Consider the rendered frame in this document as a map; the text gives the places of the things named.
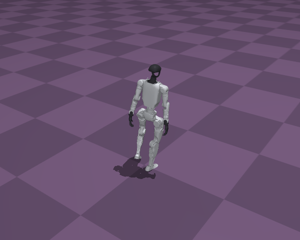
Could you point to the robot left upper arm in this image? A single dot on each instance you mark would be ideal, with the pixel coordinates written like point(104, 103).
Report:
point(138, 89)

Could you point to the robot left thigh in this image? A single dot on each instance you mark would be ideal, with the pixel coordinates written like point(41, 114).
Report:
point(142, 121)

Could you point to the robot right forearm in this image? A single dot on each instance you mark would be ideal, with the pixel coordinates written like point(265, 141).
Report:
point(166, 113)

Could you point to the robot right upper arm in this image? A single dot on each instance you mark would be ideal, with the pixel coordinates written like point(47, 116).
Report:
point(164, 90)

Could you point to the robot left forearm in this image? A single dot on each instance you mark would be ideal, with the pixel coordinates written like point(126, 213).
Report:
point(133, 105)

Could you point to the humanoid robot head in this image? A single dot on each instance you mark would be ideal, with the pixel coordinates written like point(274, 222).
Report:
point(154, 68)

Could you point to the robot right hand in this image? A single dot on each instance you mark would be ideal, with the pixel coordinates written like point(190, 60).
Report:
point(166, 127)

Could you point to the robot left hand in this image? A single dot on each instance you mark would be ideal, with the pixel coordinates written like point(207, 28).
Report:
point(130, 119)

